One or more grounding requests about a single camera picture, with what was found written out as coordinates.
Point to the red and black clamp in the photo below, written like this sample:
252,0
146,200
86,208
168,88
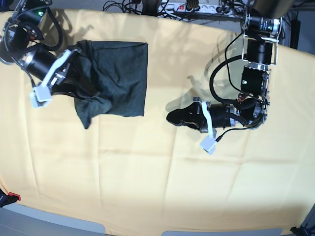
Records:
9,198

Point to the dark green long-sleeve shirt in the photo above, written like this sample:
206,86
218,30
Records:
115,79

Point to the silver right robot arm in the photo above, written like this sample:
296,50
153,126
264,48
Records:
31,27

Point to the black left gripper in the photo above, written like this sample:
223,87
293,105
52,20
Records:
223,116

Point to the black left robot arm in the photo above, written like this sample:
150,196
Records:
261,29

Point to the yellow table cloth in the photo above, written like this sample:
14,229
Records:
143,176

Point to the black table clamp right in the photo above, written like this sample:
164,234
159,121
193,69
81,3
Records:
302,231

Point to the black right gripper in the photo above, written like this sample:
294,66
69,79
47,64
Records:
38,63

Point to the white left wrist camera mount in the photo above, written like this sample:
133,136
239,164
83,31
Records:
209,143

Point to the black vertical post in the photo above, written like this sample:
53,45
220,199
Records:
295,32

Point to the white power strip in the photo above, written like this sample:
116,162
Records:
179,9

